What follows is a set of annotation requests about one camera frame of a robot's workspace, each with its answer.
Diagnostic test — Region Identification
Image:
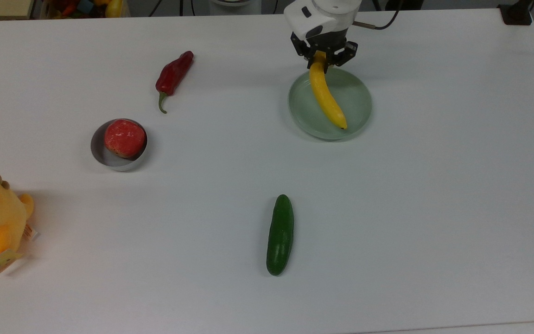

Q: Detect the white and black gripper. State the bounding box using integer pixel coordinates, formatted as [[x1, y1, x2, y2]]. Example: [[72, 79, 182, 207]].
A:
[[284, 0, 360, 71]]

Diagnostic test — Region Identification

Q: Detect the yellow plastic banana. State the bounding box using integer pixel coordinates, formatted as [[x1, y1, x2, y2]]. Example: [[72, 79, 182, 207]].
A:
[[309, 50, 348, 130]]

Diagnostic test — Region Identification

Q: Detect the pale green plastic plate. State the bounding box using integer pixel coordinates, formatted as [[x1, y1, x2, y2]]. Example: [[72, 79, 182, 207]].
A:
[[288, 67, 373, 141]]

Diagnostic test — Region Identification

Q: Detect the red chili pepper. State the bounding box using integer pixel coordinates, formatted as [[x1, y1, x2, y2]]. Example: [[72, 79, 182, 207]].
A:
[[155, 51, 195, 114]]

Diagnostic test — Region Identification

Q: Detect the dark green cucumber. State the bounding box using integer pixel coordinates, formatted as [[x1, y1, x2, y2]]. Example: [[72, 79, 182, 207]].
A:
[[266, 194, 295, 277]]

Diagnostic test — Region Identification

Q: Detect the red round fruit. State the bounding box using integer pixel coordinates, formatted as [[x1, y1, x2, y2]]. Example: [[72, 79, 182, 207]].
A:
[[104, 119, 146, 158]]

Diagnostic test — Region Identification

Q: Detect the small grey round bowl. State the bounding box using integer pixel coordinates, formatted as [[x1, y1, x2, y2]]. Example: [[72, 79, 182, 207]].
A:
[[90, 118, 149, 172]]

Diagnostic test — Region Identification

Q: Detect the box of colourful toys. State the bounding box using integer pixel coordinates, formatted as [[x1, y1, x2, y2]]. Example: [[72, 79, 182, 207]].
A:
[[40, 0, 131, 19]]

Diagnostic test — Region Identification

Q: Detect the beige board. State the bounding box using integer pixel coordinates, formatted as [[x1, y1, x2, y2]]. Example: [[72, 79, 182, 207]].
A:
[[0, 0, 36, 21]]

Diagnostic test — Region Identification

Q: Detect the beige paper hang tag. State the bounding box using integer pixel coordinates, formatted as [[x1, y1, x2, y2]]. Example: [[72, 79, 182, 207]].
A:
[[0, 250, 24, 277]]

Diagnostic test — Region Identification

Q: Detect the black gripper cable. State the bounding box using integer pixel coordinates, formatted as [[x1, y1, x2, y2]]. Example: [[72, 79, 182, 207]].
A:
[[353, 0, 405, 31]]

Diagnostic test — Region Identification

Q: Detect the black mount base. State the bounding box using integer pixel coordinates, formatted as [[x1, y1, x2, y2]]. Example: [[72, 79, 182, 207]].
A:
[[498, 0, 534, 26]]

